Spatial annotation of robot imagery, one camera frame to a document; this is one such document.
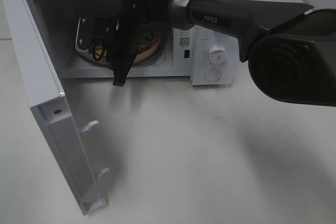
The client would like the pink round plate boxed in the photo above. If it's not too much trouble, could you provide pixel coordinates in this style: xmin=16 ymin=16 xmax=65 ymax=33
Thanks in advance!
xmin=84 ymin=26 xmax=161 ymax=66

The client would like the sandwich with ham and cheese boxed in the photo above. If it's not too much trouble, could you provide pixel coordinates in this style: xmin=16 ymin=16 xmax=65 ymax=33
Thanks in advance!
xmin=91 ymin=40 xmax=104 ymax=57

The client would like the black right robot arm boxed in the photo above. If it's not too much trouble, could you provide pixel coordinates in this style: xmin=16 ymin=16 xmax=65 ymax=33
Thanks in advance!
xmin=106 ymin=0 xmax=335 ymax=106

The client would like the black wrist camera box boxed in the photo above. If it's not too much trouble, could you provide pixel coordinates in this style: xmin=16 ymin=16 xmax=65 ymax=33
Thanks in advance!
xmin=75 ymin=15 xmax=112 ymax=52

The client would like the round door release button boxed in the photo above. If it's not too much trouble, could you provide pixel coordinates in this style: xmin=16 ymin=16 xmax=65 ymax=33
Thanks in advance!
xmin=205 ymin=69 xmax=221 ymax=82

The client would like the white microwave oven body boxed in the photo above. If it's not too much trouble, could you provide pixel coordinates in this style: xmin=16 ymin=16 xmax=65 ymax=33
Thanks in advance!
xmin=7 ymin=0 xmax=250 ymax=87

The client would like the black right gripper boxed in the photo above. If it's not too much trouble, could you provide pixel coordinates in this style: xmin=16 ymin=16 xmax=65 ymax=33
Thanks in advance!
xmin=106 ymin=11 xmax=147 ymax=87

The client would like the glass microwave turntable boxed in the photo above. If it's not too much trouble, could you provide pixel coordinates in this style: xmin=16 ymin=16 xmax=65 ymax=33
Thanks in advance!
xmin=76 ymin=35 xmax=166 ymax=67

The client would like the white warning sticker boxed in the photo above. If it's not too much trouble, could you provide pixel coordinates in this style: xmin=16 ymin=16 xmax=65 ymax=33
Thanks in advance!
xmin=178 ymin=29 xmax=191 ymax=48

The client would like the white timer knob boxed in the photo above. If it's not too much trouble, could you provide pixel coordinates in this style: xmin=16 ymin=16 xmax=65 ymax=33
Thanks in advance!
xmin=208 ymin=45 xmax=227 ymax=65

